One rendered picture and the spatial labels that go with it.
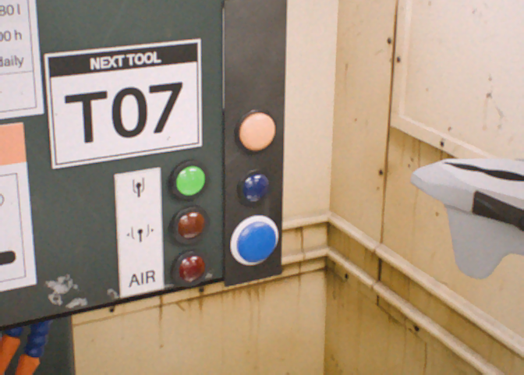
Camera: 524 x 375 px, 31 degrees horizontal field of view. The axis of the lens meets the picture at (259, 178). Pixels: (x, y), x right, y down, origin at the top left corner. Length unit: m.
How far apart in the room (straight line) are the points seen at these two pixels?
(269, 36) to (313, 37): 1.25
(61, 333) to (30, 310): 0.82
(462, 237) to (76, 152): 0.24
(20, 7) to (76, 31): 0.04
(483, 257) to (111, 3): 0.26
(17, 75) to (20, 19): 0.03
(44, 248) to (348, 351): 1.51
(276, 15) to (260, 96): 0.05
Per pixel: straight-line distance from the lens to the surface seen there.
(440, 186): 0.54
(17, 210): 0.58
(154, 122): 0.59
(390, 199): 1.80
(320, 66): 1.88
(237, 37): 0.60
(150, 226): 0.62
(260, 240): 0.65
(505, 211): 0.51
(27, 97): 0.56
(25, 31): 0.56
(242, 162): 0.63
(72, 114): 0.57
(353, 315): 2.01
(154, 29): 0.58
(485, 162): 0.57
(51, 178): 0.58
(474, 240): 0.55
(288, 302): 2.05
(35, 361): 0.83
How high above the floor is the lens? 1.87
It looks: 21 degrees down
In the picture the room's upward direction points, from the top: 1 degrees clockwise
